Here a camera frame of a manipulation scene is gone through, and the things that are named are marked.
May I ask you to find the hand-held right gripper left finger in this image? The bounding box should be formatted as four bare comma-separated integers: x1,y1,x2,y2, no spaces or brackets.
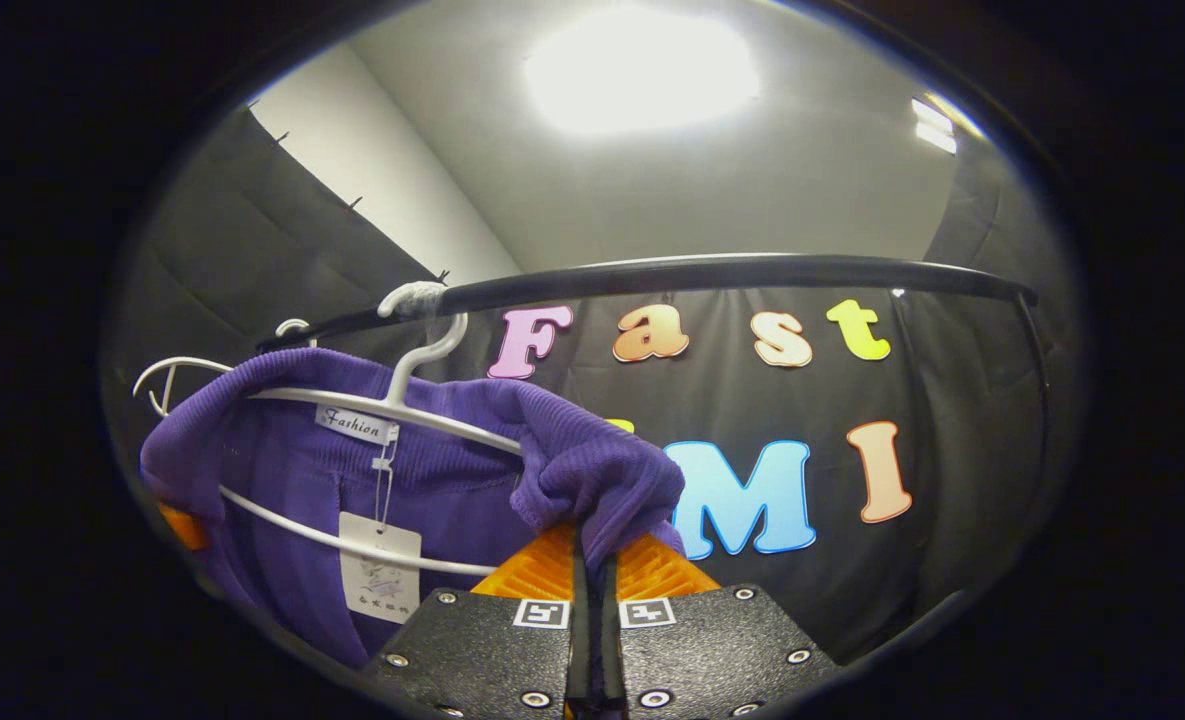
360,520,593,719

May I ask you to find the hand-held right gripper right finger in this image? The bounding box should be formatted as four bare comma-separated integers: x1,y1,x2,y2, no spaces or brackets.
597,533,843,719

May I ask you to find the purple corduroy jacket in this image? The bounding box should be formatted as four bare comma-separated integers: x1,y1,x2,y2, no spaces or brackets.
140,348,688,671

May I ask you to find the white plain hanger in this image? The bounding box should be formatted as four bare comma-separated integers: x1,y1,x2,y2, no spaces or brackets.
132,318,311,418

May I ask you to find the white hanger with taped hook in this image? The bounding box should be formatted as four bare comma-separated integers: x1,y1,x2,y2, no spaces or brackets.
220,282,525,578

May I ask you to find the black clothes rack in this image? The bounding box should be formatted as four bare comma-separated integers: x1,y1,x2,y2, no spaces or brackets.
257,253,1053,501

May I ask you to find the white hang tag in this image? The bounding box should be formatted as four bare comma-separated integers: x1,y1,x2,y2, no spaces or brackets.
339,512,423,624

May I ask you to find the large ceiling light panel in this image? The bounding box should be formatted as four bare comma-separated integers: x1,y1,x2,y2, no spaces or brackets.
524,8,761,136

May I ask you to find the narrow ceiling light panel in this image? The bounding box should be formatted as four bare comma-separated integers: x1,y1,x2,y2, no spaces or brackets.
910,95,959,156

